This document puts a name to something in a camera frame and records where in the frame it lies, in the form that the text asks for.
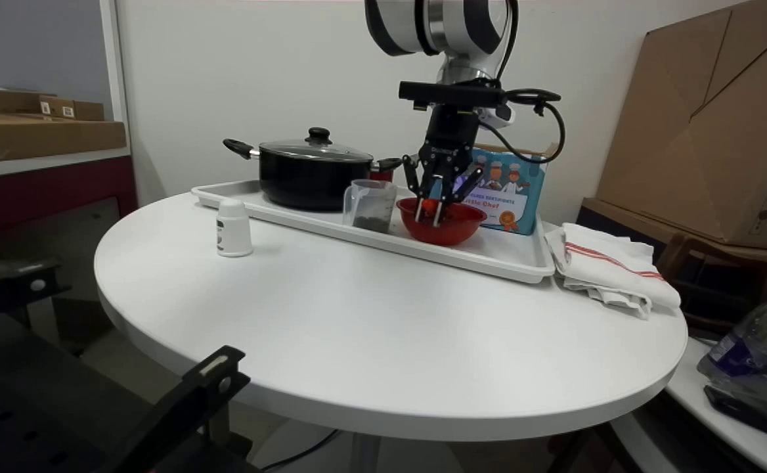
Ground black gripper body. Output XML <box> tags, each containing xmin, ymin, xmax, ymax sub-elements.
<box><xmin>417</xmin><ymin>102</ymin><xmax>484</xmax><ymax>183</ymax></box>

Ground red bowl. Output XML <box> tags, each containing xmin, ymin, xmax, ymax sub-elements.
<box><xmin>393</xmin><ymin>194</ymin><xmax>489</xmax><ymax>250</ymax></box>

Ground clear measuring jar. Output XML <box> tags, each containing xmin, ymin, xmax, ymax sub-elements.
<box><xmin>339</xmin><ymin>177</ymin><xmax>402</xmax><ymax>237</ymax></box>

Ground blue printed carton box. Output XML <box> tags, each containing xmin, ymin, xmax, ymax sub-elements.
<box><xmin>464</xmin><ymin>145</ymin><xmax>549</xmax><ymax>238</ymax></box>

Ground white plastic tray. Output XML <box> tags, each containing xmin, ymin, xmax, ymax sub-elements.
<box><xmin>189</xmin><ymin>179</ymin><xmax>556</xmax><ymax>290</ymax></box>

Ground glass pot lid black knob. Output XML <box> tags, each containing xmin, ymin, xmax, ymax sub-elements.
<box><xmin>258</xmin><ymin>125</ymin><xmax>376</xmax><ymax>168</ymax></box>

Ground black cooking pot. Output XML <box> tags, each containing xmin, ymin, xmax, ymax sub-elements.
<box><xmin>221</xmin><ymin>136</ymin><xmax>404</xmax><ymax>215</ymax></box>

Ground white towel red stripes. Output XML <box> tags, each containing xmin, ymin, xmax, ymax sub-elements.
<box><xmin>544</xmin><ymin>221</ymin><xmax>686</xmax><ymax>321</ymax></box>

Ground small white bottle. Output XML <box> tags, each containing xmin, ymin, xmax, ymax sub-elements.
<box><xmin>213</xmin><ymin>196</ymin><xmax>258</xmax><ymax>261</ymax></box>

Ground large brown cardboard box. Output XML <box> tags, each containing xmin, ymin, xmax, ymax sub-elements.
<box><xmin>593</xmin><ymin>0</ymin><xmax>767</xmax><ymax>257</ymax></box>

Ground low brown cardboard box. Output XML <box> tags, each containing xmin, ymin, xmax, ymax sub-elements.
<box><xmin>577</xmin><ymin>194</ymin><xmax>767</xmax><ymax>336</ymax></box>

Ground black metal stand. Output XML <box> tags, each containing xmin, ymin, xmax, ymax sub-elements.
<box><xmin>91</xmin><ymin>344</ymin><xmax>255</xmax><ymax>473</ymax></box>

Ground grey bag with plastic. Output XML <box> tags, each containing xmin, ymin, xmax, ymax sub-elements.
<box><xmin>694</xmin><ymin>284</ymin><xmax>767</xmax><ymax>451</ymax></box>

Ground white chair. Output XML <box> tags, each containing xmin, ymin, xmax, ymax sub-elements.
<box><xmin>665</xmin><ymin>340</ymin><xmax>767</xmax><ymax>473</ymax></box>

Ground red cabinet white top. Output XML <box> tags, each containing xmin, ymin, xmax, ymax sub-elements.
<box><xmin>0</xmin><ymin>145</ymin><xmax>142</xmax><ymax>250</ymax></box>

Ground flat cardboard box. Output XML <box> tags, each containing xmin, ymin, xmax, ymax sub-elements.
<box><xmin>0</xmin><ymin>116</ymin><xmax>132</xmax><ymax>165</ymax></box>
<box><xmin>0</xmin><ymin>85</ymin><xmax>111</xmax><ymax>123</ymax></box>

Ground black office chair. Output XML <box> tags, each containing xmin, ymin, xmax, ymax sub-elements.
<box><xmin>0</xmin><ymin>256</ymin><xmax>142</xmax><ymax>473</ymax></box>

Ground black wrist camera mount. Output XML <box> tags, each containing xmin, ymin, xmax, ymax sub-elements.
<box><xmin>397</xmin><ymin>76</ymin><xmax>515</xmax><ymax>123</ymax></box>

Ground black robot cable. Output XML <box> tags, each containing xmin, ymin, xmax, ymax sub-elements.
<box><xmin>485</xmin><ymin>0</ymin><xmax>570</xmax><ymax>165</ymax></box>

